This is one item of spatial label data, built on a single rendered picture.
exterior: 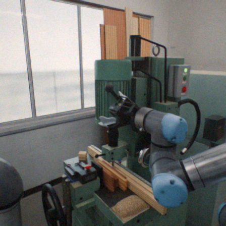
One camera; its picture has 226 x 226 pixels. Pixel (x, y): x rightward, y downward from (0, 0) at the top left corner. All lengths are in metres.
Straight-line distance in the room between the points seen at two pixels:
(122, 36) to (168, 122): 2.22
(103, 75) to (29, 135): 1.55
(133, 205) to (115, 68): 0.57
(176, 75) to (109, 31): 1.61
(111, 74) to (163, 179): 0.53
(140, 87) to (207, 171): 0.60
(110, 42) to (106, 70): 1.65
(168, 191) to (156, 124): 0.19
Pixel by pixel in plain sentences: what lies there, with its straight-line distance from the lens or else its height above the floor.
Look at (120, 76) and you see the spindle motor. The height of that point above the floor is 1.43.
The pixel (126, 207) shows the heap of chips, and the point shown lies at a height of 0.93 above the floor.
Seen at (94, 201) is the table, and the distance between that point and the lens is 1.01.
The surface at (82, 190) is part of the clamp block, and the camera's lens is 0.96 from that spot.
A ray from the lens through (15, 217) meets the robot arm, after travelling 0.64.
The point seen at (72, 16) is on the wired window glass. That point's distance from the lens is 2.49.
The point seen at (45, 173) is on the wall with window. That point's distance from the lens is 2.53.
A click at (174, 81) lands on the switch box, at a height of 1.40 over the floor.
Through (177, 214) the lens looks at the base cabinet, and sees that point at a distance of 1.35.
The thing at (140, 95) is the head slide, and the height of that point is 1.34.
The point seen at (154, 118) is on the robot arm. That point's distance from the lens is 0.57.
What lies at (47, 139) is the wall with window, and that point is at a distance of 2.36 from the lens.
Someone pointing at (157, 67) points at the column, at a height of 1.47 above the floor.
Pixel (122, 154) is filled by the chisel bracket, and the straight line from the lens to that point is 1.05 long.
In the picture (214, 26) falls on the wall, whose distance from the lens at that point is 3.19.
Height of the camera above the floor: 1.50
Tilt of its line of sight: 15 degrees down
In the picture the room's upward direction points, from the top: straight up
